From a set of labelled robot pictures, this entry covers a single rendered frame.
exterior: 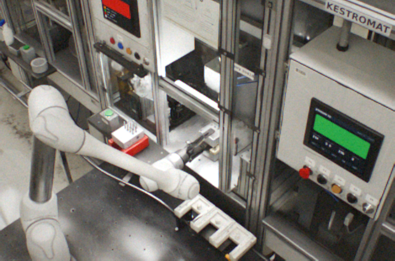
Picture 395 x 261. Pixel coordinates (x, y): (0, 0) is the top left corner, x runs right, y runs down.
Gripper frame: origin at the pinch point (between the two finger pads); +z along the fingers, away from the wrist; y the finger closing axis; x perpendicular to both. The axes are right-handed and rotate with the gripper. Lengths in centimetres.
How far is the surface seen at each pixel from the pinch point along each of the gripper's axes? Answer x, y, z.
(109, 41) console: 51, 38, -14
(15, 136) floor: 182, -101, -31
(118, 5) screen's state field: 37, 64, -16
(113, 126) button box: 43.2, -3.9, -24.5
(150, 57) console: 21, 44, -14
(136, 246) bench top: -3, -33, -52
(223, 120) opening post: -20.0, 32.1, -12.2
